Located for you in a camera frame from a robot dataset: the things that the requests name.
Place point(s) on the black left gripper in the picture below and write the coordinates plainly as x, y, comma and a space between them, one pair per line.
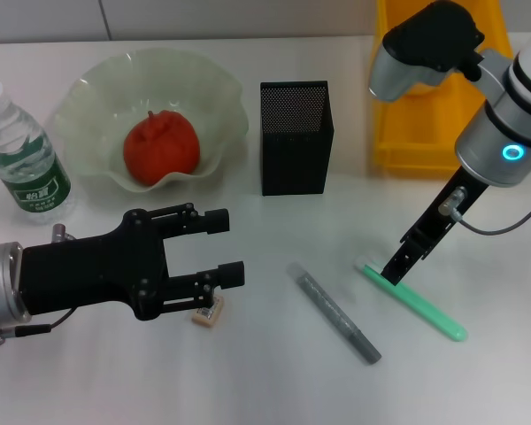
93, 274

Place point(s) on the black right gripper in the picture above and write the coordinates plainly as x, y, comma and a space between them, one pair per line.
442, 217

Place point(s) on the mint green pen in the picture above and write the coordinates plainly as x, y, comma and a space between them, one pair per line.
425, 310

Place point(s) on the beige eraser with barcode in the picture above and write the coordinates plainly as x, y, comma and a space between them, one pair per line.
208, 315

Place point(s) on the grey marker pen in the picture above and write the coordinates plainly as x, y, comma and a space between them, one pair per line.
332, 310

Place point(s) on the clear bottle with green label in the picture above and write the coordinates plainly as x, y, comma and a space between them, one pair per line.
31, 177

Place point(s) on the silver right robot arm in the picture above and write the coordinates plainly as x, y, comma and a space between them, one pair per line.
491, 133

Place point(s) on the black mesh pen holder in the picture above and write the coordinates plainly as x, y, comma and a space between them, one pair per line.
296, 146

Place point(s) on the wavy green glass fruit plate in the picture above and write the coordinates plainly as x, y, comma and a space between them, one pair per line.
93, 110

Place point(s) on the yellow plastic bin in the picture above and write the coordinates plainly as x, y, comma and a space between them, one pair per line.
416, 133

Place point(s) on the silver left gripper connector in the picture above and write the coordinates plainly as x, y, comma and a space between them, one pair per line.
61, 232

